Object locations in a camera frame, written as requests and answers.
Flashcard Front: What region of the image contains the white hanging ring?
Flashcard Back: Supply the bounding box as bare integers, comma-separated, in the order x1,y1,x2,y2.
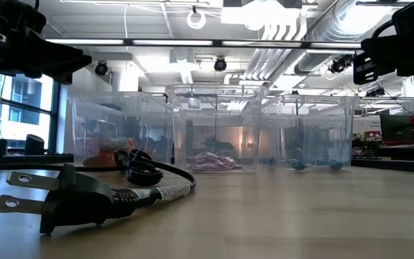
186,9,207,30

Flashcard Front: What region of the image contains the clear plastic bin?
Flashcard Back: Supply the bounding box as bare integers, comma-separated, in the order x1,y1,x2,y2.
260,94,359,172
165,83,271,173
66,91,174,170

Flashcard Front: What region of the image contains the black track spotlight cluster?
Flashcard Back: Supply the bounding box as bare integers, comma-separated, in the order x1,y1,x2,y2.
327,53,355,75

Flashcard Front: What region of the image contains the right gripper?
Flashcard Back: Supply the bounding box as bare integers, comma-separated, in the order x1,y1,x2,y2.
352,34,414,86

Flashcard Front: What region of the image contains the silver ribbed ventilation duct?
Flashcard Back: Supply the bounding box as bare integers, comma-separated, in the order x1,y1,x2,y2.
293,0,395,76

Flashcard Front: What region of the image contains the long ceiling light strip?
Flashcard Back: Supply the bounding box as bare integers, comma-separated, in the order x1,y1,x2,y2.
45,37,364,50

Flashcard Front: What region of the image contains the black monitor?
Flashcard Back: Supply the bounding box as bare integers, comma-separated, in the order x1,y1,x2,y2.
380,114,413,144

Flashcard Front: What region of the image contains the small black rounded object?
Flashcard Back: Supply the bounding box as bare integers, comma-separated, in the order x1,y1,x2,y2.
24,134,45,156

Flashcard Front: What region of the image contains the white ceiling light fixture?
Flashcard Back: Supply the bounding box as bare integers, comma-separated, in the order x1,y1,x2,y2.
220,0,304,32

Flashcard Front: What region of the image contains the black dome camera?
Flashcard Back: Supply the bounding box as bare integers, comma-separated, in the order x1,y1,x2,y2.
94,60,109,77
213,56,228,72

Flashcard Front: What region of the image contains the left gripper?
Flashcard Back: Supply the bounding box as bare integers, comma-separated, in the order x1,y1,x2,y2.
0,0,93,86

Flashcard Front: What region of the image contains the large window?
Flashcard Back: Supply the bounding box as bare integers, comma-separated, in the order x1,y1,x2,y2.
0,73,56,152

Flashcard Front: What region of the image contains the black power cable with plug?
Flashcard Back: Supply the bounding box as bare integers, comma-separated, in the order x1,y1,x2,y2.
0,148,198,234

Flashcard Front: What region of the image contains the purple candy packet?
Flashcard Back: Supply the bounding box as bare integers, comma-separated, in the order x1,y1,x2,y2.
206,158,243,172
186,150,229,171

